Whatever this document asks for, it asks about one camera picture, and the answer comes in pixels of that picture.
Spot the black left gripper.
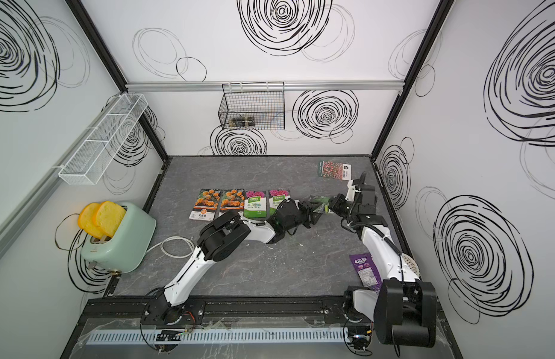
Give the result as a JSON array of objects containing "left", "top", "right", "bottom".
[{"left": 283, "top": 202, "right": 324, "bottom": 234}]

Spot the impatiens seed packet green white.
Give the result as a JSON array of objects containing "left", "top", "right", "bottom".
[{"left": 243, "top": 191, "right": 268, "bottom": 220}]

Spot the green vegetable seed packet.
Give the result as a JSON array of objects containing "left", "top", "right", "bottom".
[{"left": 309, "top": 196, "right": 337, "bottom": 214}]

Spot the red flower seed packet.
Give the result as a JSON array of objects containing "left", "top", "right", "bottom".
[{"left": 319, "top": 161, "right": 352, "bottom": 181}]

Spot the marigold seed packet orange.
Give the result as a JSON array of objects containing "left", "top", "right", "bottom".
[{"left": 219, "top": 188, "right": 245, "bottom": 213}]

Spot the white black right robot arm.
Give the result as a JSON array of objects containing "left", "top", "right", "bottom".
[{"left": 329, "top": 172, "right": 437, "bottom": 350}]

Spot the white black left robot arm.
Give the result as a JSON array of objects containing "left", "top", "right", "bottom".
[{"left": 141, "top": 198, "right": 321, "bottom": 325}]

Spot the purple seed packet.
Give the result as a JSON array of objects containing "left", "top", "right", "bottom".
[{"left": 349, "top": 254, "right": 382, "bottom": 292}]

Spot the white plastic strainer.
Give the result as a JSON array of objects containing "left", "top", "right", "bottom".
[{"left": 401, "top": 253, "right": 421, "bottom": 278}]

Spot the small item in basket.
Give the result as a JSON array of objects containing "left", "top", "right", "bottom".
[{"left": 228, "top": 116, "right": 256, "bottom": 128}]

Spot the mint green toaster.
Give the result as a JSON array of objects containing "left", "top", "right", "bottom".
[{"left": 80, "top": 202, "right": 156, "bottom": 273}]

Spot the yellow toast slice front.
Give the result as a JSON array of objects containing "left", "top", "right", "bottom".
[{"left": 93, "top": 201, "right": 126, "bottom": 237}]

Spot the yellow toast slice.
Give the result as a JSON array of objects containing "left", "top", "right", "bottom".
[
  {"left": 78, "top": 203, "right": 105, "bottom": 239},
  {"left": 93, "top": 201, "right": 126, "bottom": 237}
]

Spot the yellow toast slice back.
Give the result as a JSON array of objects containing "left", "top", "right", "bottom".
[{"left": 78, "top": 203, "right": 105, "bottom": 239}]

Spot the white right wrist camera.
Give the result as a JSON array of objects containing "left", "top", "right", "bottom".
[{"left": 346, "top": 179, "right": 355, "bottom": 202}]

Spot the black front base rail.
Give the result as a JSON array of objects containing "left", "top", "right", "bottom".
[{"left": 78, "top": 296, "right": 362, "bottom": 327}]

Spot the black wire wall basket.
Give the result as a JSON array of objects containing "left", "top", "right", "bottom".
[{"left": 218, "top": 90, "right": 286, "bottom": 130}]

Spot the aluminium wall rail back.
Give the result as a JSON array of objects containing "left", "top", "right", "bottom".
[{"left": 126, "top": 80, "right": 405, "bottom": 93}]

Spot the white wire wall shelf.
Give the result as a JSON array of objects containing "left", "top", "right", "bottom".
[{"left": 58, "top": 94, "right": 149, "bottom": 185}]

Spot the black corner frame post right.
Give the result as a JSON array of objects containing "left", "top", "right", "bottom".
[{"left": 371, "top": 0, "right": 454, "bottom": 161}]

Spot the black corner frame post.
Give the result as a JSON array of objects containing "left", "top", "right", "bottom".
[
  {"left": 371, "top": 0, "right": 454, "bottom": 161},
  {"left": 65, "top": 0, "right": 169, "bottom": 163}
]

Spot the white slotted cable duct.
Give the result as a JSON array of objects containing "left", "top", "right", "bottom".
[{"left": 85, "top": 328, "right": 348, "bottom": 346}]

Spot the black corner frame post left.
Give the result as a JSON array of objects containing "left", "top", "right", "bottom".
[{"left": 65, "top": 0, "right": 169, "bottom": 163}]

